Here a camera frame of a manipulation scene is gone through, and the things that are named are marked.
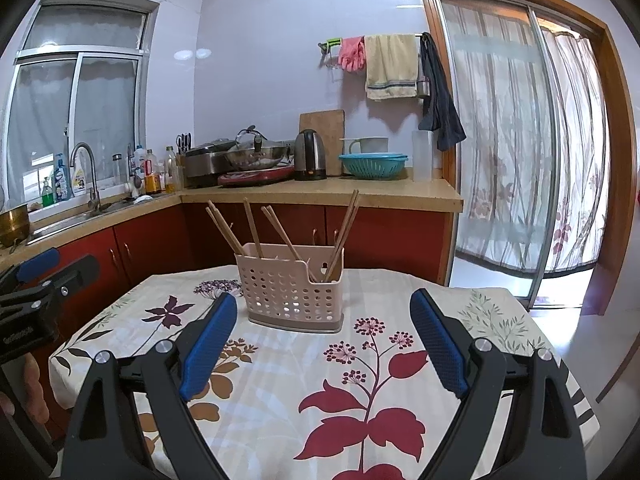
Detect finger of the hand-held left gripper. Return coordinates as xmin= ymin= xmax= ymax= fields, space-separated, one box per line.
xmin=0 ymin=248 xmax=61 ymax=288
xmin=30 ymin=255 xmax=101 ymax=301

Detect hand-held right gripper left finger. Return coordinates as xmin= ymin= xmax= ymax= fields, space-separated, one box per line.
xmin=64 ymin=292 xmax=238 ymax=480

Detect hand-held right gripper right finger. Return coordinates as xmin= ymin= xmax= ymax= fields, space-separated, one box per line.
xmin=409 ymin=288 xmax=587 ymax=480

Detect pink plastic utensil holder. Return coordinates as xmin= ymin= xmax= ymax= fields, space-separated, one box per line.
xmin=235 ymin=253 xmax=345 ymax=333

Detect pile of wooden chopsticks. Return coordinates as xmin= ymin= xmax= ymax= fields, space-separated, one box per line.
xmin=206 ymin=189 xmax=361 ymax=283

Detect person's left hand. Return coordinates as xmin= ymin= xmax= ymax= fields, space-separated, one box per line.
xmin=0 ymin=355 xmax=51 ymax=426

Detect brass pot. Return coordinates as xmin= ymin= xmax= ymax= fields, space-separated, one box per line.
xmin=0 ymin=203 xmax=30 ymax=248

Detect steel kitchen sink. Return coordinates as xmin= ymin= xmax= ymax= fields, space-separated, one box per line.
xmin=27 ymin=199 xmax=136 ymax=243

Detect blue detergent bottle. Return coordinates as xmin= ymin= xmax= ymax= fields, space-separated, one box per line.
xmin=54 ymin=152 xmax=73 ymax=202

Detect white spray bottle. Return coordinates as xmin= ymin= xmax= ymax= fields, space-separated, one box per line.
xmin=70 ymin=155 xmax=88 ymax=197

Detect steel kitchen faucet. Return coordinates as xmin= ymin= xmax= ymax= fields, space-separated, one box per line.
xmin=70 ymin=142 xmax=102 ymax=211

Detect floral tablecloth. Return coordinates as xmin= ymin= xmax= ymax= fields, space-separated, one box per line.
xmin=48 ymin=266 xmax=601 ymax=480

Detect amber oil bottle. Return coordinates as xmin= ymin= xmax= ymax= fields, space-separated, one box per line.
xmin=144 ymin=150 xmax=162 ymax=196

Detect steel rice cooker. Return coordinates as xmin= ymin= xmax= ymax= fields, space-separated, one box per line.
xmin=184 ymin=144 xmax=232 ymax=188

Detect aluminium framed window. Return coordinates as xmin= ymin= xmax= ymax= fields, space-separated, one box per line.
xmin=0 ymin=0 xmax=161 ymax=211

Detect red induction cooktop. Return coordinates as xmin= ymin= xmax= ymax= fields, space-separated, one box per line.
xmin=217 ymin=166 xmax=295 ymax=188

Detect beige kitchen countertop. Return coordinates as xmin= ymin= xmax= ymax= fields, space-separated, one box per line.
xmin=0 ymin=170 xmax=465 ymax=271

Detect translucent plastic container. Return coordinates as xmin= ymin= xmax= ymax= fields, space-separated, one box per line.
xmin=411 ymin=130 xmax=434 ymax=183

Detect teal plastic colander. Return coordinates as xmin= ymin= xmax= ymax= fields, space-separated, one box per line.
xmin=338 ymin=153 xmax=410 ymax=181

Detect steel wok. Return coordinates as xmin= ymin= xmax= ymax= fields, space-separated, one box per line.
xmin=223 ymin=142 xmax=292 ymax=171

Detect sheer patterned curtain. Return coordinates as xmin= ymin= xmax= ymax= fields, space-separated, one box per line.
xmin=442 ymin=0 xmax=608 ymax=276

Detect glass wok lid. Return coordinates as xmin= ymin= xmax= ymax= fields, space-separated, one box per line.
xmin=235 ymin=125 xmax=271 ymax=150

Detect dark cloth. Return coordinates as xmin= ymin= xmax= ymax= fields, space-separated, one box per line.
xmin=419 ymin=32 xmax=467 ymax=152

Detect wooden cutting board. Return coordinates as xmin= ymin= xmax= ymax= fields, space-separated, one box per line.
xmin=299 ymin=110 xmax=347 ymax=177

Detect metal towel rack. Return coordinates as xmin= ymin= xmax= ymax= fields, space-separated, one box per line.
xmin=317 ymin=34 xmax=436 ymax=98

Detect beige towel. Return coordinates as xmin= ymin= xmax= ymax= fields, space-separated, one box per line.
xmin=364 ymin=34 xmax=420 ymax=101

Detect wooden framed sliding door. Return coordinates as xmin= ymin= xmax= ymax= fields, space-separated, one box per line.
xmin=414 ymin=0 xmax=638 ymax=318

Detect pink rubber gloves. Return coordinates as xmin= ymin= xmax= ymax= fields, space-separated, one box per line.
xmin=337 ymin=36 xmax=367 ymax=72

